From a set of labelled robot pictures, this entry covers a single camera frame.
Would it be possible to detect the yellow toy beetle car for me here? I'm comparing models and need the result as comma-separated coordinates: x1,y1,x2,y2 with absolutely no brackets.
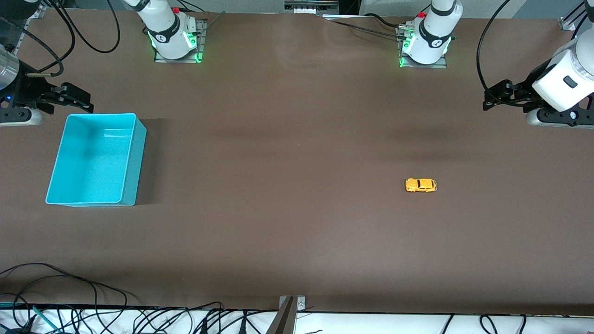
405,178,438,193

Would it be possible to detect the turquoise plastic bin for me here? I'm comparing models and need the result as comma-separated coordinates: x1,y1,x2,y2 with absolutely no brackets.
45,113,148,206

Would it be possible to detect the grey power strip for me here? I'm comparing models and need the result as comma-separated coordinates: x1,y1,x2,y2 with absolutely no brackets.
284,0,340,14

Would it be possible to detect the silver mounting plate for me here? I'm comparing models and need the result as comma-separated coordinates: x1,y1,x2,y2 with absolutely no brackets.
278,295,306,312

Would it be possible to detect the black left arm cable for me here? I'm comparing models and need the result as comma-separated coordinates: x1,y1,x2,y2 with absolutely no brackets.
477,0,515,109

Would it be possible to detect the black looping right arm cable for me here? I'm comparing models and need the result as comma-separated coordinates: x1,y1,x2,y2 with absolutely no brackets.
41,0,121,54

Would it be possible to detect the black cable by frame profile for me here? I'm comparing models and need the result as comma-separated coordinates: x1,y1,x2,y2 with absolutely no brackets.
570,0,594,41

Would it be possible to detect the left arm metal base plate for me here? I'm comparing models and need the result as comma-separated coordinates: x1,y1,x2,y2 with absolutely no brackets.
398,26,449,69

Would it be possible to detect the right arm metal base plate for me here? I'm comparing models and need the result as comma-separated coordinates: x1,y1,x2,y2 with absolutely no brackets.
154,19,207,63

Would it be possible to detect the black cable to left base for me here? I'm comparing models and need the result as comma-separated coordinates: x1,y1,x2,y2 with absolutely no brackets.
323,13,410,40

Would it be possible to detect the black cable to base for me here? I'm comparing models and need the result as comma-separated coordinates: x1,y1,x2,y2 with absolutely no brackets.
323,13,410,40
176,0,226,37

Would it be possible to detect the black cable to right base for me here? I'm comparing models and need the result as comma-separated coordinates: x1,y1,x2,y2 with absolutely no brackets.
176,0,226,37

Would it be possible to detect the long black looping floor cable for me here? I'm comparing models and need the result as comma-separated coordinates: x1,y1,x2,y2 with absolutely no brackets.
0,263,140,334

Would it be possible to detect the black tangled floor cable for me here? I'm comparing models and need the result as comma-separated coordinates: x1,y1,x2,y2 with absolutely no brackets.
135,302,226,334

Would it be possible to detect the grey metal camera pole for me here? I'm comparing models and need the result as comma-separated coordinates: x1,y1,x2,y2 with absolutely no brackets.
265,297,297,334

